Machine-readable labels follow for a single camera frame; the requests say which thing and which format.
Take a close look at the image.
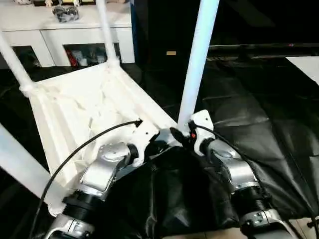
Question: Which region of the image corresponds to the white flat board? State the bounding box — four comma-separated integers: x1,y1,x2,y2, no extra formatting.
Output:
285,56,319,84

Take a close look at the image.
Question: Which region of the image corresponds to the clear bag of dark parts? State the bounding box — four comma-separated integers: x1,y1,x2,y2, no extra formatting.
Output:
52,6,80,24

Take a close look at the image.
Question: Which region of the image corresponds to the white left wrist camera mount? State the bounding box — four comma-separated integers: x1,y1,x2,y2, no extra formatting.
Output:
131,120,160,168

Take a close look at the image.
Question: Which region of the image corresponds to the black plastic mat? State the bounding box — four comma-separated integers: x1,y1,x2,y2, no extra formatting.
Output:
0,62,319,236

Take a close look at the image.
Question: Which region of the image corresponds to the white cabinet with glass doors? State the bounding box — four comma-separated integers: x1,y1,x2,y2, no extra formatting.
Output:
0,0,136,68

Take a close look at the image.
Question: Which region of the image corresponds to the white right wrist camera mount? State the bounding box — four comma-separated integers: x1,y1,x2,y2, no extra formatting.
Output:
188,109,215,157

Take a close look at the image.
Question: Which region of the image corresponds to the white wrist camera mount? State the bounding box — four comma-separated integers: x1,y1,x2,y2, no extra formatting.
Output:
131,120,160,168
188,109,215,157

